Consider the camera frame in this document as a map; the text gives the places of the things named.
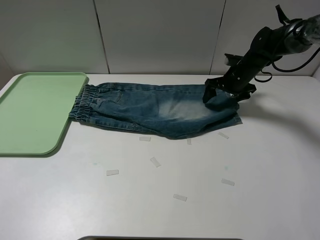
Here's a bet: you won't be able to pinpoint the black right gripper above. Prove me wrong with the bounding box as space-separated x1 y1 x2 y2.
202 52 268 104

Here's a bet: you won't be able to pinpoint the children's blue denim shorts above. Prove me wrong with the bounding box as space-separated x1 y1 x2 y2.
69 82 242 140

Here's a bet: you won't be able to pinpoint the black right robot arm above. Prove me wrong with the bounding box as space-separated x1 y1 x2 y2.
202 15 320 103

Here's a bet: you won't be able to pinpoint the light green plastic tray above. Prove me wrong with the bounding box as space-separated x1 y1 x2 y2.
0 72 87 156

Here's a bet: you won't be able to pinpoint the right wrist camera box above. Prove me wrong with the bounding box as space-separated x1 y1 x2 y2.
224 53 243 67

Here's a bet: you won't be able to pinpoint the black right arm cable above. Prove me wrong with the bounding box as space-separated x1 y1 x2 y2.
253 4 320 83

